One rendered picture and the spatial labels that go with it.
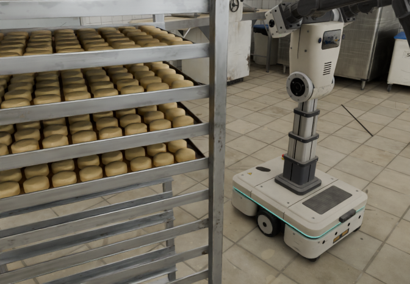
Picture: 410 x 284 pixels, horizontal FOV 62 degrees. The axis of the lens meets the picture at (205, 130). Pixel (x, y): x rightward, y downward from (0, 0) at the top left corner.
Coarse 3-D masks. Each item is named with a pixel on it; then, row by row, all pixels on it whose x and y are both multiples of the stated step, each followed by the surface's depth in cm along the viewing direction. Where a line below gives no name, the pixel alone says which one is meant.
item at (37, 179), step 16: (160, 144) 90; (176, 144) 90; (64, 160) 82; (80, 160) 82; (96, 160) 82; (112, 160) 83; (128, 160) 86; (144, 160) 82; (160, 160) 82; (176, 160) 85; (0, 176) 75; (16, 176) 76; (32, 176) 77; (48, 176) 79; (64, 176) 75; (80, 176) 76; (96, 176) 76; (0, 192) 69; (16, 192) 71
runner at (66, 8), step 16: (0, 0) 55; (16, 0) 55; (32, 0) 56; (48, 0) 57; (64, 0) 58; (80, 0) 59; (96, 0) 60; (112, 0) 61; (128, 0) 62; (144, 0) 63; (160, 0) 64; (176, 0) 65; (192, 0) 67; (208, 0) 68; (0, 16) 55; (16, 16) 56; (32, 16) 57; (48, 16) 58; (64, 16) 59; (80, 16) 60
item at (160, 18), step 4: (156, 16) 106; (160, 16) 107; (156, 20) 107; (160, 20) 107; (164, 184) 131; (168, 184) 131; (164, 188) 132; (168, 188) 132; (172, 208) 136; (172, 220) 139; (168, 224) 139; (172, 224) 139; (168, 240) 142; (172, 240) 143; (168, 244) 143; (172, 244) 143; (172, 272) 149; (168, 276) 151; (172, 276) 150
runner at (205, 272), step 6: (204, 270) 96; (186, 276) 94; (192, 276) 95; (198, 276) 96; (204, 276) 97; (168, 282) 92; (174, 282) 93; (180, 282) 94; (186, 282) 95; (192, 282) 96
